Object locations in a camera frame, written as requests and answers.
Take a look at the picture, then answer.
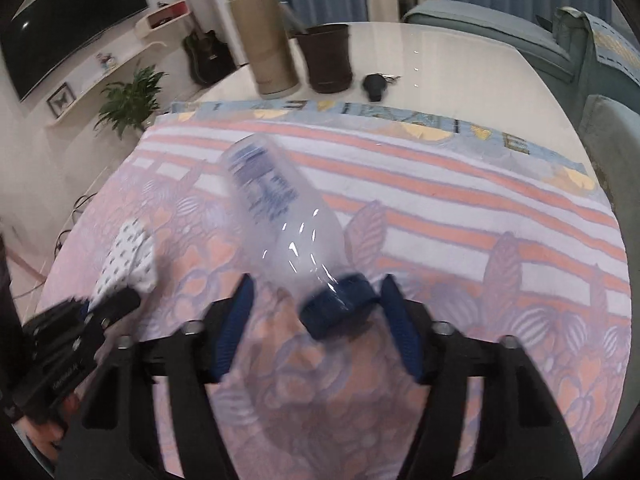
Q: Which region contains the pink floral table cloth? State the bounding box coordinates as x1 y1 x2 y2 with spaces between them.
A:
37 98 632 480

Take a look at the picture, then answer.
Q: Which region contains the blue white milk carton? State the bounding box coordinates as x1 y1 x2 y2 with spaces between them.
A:
89 219 158 311

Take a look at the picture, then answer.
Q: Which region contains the dark brown cup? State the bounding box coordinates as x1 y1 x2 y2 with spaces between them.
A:
279 1 354 94

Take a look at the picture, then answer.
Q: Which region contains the black guitar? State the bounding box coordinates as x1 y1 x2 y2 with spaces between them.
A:
182 12 236 88

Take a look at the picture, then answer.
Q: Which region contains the white wall shelf unit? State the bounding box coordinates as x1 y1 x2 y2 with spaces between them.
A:
47 0 192 129

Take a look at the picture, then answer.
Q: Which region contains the green potted plant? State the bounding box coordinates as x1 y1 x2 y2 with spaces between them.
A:
94 65 166 139

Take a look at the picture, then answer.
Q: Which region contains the black television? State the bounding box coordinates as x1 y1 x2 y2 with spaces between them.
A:
1 0 148 100

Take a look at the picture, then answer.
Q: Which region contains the butterfly photo frame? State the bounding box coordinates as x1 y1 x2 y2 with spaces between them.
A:
47 82 76 118

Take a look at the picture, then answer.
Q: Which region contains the clear plastic water bottle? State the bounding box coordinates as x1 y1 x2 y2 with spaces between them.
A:
219 133 378 340

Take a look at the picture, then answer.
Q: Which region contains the person's left hand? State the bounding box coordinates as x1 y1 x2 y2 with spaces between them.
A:
13 392 80 466

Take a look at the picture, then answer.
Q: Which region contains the white coffee table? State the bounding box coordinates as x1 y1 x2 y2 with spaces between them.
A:
186 20 597 166

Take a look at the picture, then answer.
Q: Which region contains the tall brown thermos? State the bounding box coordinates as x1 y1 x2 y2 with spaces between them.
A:
229 0 299 99

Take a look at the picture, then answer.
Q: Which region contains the blue sofa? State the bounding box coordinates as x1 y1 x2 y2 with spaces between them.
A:
401 0 640 241

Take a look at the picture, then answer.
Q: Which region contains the black car key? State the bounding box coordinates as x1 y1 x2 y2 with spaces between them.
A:
361 73 400 103

